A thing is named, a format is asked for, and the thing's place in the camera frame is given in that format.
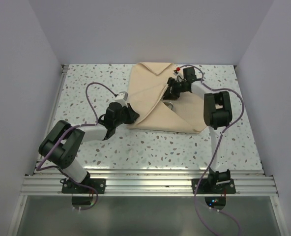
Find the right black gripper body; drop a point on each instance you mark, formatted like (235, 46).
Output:
(181, 88)

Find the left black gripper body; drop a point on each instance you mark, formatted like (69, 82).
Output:
(118, 122)

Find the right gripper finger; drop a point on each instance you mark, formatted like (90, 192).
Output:
(168, 95)
(171, 83)

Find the stainless steel tray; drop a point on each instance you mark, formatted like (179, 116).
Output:
(168, 104)

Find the beige cloth wrap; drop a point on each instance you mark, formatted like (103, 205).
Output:
(147, 84)

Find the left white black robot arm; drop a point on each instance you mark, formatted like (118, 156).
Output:
(62, 143)

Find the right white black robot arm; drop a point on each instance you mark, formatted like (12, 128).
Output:
(217, 116)

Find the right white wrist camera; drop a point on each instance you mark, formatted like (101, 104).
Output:
(177, 72)

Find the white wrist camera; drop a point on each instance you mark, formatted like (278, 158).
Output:
(177, 72)
(121, 97)

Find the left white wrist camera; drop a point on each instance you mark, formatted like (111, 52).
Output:
(121, 97)

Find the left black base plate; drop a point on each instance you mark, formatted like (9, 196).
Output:
(89, 185)

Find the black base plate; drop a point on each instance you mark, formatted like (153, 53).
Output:
(206, 188)
(89, 185)

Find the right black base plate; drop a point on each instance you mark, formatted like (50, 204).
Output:
(206, 188)

